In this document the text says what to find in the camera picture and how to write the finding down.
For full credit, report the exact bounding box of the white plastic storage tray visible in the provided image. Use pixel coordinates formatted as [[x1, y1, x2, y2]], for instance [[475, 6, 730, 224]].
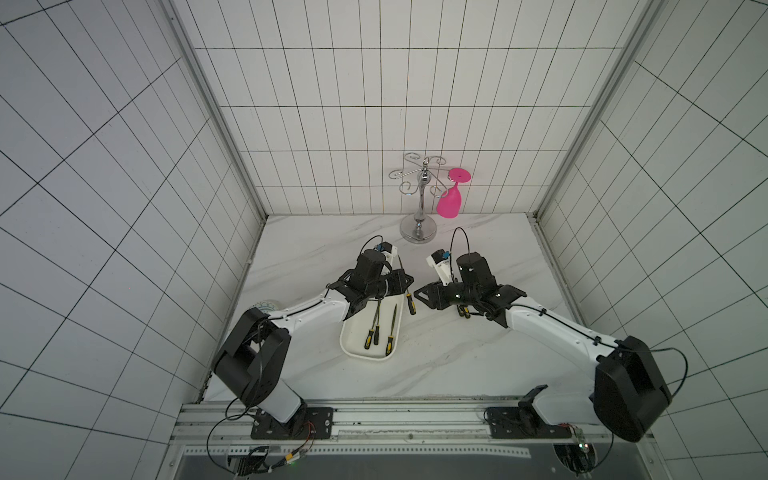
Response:
[[339, 294, 409, 362]]

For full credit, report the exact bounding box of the file tool yellow black handle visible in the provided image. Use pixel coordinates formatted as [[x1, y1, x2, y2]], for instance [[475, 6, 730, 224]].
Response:
[[364, 316, 374, 350]]

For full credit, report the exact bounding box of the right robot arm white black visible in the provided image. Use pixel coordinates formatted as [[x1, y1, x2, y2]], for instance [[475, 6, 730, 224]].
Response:
[[415, 249, 675, 442]]

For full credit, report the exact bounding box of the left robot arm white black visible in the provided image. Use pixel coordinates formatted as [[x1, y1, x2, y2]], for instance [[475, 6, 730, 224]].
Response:
[[212, 241, 414, 437]]

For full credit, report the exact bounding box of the pink plastic wine glass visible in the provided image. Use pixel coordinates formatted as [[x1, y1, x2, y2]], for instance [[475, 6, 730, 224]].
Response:
[[436, 168, 472, 219]]

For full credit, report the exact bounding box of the green patterned round plate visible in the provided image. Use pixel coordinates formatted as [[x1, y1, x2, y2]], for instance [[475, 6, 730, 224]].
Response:
[[253, 300, 282, 314]]

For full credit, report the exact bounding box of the chrome glass holder stand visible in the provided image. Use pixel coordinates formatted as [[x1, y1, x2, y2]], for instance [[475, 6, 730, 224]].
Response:
[[388, 152, 447, 244]]

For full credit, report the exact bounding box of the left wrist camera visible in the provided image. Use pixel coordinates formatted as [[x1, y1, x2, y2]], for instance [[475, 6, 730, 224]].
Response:
[[374, 241, 397, 262]]

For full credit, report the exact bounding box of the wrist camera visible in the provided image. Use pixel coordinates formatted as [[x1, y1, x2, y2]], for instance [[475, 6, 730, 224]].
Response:
[[374, 241, 397, 262], [426, 249, 453, 286]]

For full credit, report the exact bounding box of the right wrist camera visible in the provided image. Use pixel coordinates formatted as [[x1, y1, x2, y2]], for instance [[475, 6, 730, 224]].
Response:
[[426, 249, 453, 286]]

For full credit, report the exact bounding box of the aluminium mounting rail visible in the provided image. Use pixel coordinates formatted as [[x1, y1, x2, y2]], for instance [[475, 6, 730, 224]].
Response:
[[171, 397, 653, 460]]

